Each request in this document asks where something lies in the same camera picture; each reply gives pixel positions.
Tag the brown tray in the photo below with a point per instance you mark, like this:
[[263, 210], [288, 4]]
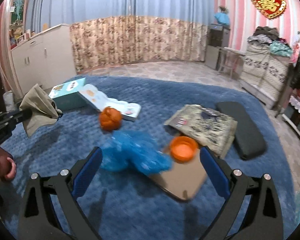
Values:
[[183, 180]]

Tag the blue potted plant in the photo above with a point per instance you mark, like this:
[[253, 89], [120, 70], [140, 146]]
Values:
[[222, 16]]

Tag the grey cloth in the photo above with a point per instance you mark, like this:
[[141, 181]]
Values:
[[44, 110]]

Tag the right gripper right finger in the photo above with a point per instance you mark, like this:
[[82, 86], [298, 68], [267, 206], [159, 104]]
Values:
[[263, 217]]

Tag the white cabinet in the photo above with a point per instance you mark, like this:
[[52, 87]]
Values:
[[45, 59]]

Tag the covered storage cabinet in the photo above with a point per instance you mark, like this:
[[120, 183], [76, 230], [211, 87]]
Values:
[[265, 75]]

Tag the blue plastic bag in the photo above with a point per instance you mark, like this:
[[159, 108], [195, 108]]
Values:
[[136, 150]]

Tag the green wall poster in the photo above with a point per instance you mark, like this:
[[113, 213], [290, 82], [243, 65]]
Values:
[[18, 12]]

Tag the orange peel piece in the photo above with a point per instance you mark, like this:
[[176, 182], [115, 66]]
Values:
[[110, 119]]

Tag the patterned snack bag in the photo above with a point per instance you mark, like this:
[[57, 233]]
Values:
[[206, 126]]

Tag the low lace-covered shelf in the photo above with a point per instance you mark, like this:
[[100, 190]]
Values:
[[291, 114]]

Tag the blue floral curtain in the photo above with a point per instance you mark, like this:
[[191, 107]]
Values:
[[114, 32]]

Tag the teal cardboard box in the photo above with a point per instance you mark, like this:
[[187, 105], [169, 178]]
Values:
[[66, 95]]

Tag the blue shaggy rug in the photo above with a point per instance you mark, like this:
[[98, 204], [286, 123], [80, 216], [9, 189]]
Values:
[[128, 205]]

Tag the orange plastic lid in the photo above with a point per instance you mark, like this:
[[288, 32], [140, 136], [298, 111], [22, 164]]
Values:
[[183, 149]]

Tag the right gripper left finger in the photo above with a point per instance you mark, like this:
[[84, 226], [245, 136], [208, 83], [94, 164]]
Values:
[[38, 219]]

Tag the person's hand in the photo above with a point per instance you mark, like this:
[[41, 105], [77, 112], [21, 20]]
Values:
[[8, 168]]

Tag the black flat cushion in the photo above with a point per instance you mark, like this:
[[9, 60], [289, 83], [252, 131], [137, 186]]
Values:
[[249, 141]]

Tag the red gold heart decoration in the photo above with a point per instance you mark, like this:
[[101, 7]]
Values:
[[270, 9]]

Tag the white booklet package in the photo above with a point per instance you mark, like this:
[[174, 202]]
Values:
[[99, 100]]

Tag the pile of clothes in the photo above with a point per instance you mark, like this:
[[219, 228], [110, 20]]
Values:
[[269, 37]]

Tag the water dispenser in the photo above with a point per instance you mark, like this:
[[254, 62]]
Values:
[[217, 38]]

